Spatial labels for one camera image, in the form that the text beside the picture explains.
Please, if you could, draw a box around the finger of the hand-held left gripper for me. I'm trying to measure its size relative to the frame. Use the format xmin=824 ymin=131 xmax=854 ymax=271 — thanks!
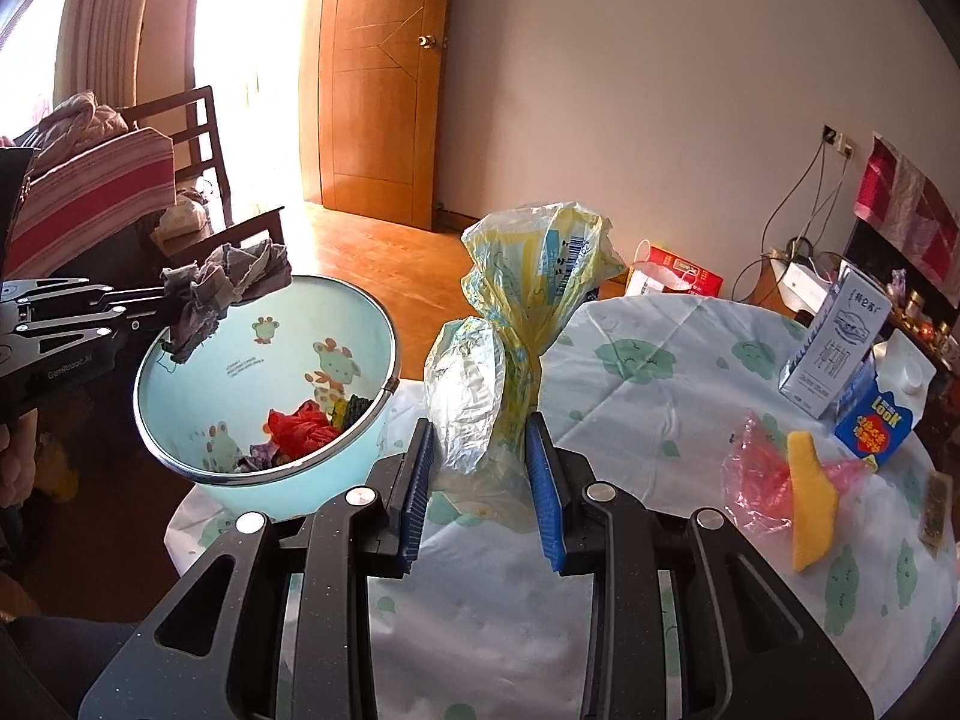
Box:
xmin=7 ymin=304 xmax=179 ymax=351
xmin=0 ymin=277 xmax=182 ymax=317

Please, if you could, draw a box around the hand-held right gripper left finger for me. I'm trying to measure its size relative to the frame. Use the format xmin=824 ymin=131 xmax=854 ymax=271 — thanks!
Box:
xmin=101 ymin=416 xmax=437 ymax=720

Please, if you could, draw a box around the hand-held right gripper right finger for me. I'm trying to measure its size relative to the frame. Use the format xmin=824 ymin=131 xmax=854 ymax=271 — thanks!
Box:
xmin=525 ymin=412 xmax=875 ymax=720

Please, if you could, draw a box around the black knit cloth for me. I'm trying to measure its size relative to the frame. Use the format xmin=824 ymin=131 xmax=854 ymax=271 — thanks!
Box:
xmin=330 ymin=394 xmax=374 ymax=434

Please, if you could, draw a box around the red plastic bag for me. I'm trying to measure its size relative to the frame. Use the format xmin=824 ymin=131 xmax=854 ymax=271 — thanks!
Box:
xmin=266 ymin=401 xmax=342 ymax=462

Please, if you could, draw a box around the light blue printed basin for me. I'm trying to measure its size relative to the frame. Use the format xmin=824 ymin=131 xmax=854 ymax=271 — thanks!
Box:
xmin=133 ymin=275 xmax=402 ymax=526

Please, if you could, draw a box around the grey cloth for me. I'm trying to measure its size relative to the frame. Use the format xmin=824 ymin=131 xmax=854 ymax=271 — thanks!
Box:
xmin=160 ymin=238 xmax=292 ymax=365

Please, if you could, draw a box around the yellow white plastic bag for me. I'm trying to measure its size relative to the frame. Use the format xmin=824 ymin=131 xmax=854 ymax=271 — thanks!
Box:
xmin=424 ymin=201 xmax=627 ymax=533

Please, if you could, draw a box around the person's left hand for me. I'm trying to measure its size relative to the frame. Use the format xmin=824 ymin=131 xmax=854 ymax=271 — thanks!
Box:
xmin=0 ymin=420 xmax=37 ymax=511

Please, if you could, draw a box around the red striped cushion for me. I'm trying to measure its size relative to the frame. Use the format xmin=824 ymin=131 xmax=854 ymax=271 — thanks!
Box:
xmin=0 ymin=127 xmax=177 ymax=278

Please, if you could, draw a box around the beige soft pack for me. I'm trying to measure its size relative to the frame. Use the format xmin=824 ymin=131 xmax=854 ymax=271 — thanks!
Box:
xmin=154 ymin=191 xmax=209 ymax=241

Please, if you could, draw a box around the pile of pinkish clothes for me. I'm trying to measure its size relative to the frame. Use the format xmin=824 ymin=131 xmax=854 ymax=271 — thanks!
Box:
xmin=30 ymin=90 xmax=128 ymax=143

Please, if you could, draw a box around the white green-print tablecloth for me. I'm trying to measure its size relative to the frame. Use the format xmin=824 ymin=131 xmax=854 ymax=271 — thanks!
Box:
xmin=165 ymin=292 xmax=960 ymax=720

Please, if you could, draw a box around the dark wooden chair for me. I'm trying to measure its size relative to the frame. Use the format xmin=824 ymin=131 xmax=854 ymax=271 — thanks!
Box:
xmin=120 ymin=85 xmax=286 ymax=256

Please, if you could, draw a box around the pink plastic bag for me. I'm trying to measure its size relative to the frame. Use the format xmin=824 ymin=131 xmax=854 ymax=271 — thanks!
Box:
xmin=722 ymin=411 xmax=878 ymax=533

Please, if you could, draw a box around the white carrier bag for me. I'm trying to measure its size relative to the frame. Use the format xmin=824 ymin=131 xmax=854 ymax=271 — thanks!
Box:
xmin=625 ymin=240 xmax=695 ymax=297

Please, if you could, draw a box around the yellow sponge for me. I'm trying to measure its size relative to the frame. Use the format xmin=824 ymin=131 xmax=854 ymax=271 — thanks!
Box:
xmin=786 ymin=431 xmax=839 ymax=572

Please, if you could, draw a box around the red cardboard box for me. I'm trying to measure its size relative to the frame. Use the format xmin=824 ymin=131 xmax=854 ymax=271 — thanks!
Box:
xmin=645 ymin=244 xmax=725 ymax=297

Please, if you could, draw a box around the beige curtain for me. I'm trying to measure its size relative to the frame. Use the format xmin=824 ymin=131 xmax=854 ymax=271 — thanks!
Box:
xmin=52 ymin=0 xmax=181 ymax=113

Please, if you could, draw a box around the tall white blue carton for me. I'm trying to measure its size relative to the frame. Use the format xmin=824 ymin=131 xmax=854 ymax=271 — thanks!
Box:
xmin=778 ymin=262 xmax=893 ymax=421

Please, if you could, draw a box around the white flat box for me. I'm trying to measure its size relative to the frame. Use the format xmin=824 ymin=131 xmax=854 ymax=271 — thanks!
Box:
xmin=780 ymin=262 xmax=837 ymax=297

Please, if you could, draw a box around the blue gable-top carton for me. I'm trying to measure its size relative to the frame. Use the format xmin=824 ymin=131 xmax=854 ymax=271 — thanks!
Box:
xmin=834 ymin=328 xmax=937 ymax=473

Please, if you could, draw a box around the wooden door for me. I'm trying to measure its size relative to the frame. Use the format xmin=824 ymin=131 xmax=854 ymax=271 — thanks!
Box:
xmin=319 ymin=0 xmax=458 ymax=232

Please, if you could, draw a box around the small gold dark packet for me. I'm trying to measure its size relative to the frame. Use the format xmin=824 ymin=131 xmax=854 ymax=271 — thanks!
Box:
xmin=919 ymin=471 xmax=955 ymax=548

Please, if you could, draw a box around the cluttered dark shelf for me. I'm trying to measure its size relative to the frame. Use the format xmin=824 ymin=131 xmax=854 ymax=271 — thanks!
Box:
xmin=840 ymin=214 xmax=960 ymax=331

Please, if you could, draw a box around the red patterned cover cloth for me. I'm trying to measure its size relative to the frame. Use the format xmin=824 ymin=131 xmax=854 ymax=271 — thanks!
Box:
xmin=855 ymin=131 xmax=960 ymax=301

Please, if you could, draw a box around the thin dark cable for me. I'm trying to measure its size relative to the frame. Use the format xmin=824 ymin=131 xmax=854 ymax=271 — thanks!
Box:
xmin=795 ymin=154 xmax=848 ymax=263
xmin=761 ymin=139 xmax=830 ymax=256

